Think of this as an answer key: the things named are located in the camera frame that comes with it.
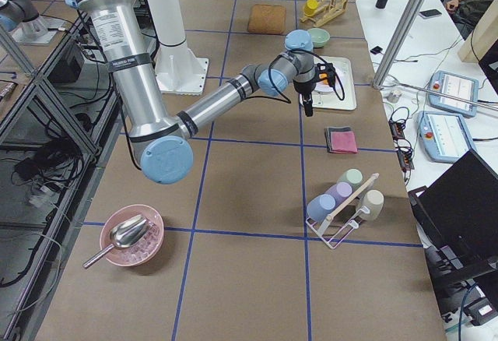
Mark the beige tumbler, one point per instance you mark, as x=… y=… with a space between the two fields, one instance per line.
x=370 y=205

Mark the small black pad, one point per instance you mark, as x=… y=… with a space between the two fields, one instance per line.
x=376 y=50

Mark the far teach pendant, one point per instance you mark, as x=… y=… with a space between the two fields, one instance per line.
x=455 y=85

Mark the yellow cup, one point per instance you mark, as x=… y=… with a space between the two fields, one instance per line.
x=310 y=7

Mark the teach pendant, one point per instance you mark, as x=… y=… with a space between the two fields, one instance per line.
x=445 y=136
x=455 y=85

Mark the white plate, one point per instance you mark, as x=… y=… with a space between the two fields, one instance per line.
x=321 y=88

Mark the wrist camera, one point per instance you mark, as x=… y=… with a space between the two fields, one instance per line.
x=326 y=72

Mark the white camera pole stand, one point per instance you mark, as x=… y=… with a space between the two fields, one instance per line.
x=177 y=68

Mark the small metal weight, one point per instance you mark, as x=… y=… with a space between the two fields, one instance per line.
x=394 y=96

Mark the black laptop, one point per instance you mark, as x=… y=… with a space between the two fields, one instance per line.
x=458 y=213

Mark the pink bowl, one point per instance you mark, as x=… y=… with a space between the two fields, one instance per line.
x=146 y=248

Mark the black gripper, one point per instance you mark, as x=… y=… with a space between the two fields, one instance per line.
x=303 y=87

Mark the wooden cup drying rack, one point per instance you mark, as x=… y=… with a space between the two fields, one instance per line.
x=326 y=12

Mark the aluminium frame post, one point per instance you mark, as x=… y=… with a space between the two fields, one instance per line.
x=401 y=32

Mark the white wire cup rack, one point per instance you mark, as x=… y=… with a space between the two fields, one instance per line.
x=344 y=219

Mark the green tumbler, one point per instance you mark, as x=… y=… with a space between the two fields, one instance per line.
x=353 y=177

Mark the smartphone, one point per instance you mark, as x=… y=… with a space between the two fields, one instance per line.
x=430 y=13

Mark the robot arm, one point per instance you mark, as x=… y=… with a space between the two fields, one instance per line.
x=26 y=25
x=163 y=94

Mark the cream bear tray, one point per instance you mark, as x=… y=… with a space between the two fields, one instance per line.
x=343 y=97

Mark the pink and grey cloths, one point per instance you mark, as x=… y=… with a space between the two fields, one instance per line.
x=340 y=140

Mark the green bowl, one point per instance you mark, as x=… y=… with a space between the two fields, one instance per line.
x=319 y=37

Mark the metal scoop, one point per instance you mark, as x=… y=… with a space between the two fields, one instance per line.
x=122 y=236

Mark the blue tumbler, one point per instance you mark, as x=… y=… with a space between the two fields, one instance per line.
x=320 y=207

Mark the purple tumbler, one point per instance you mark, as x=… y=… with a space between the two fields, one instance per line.
x=340 y=192

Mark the near teach pendant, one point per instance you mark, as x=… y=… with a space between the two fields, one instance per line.
x=445 y=136

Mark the wooden cutting board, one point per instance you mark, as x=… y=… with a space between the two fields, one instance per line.
x=267 y=19

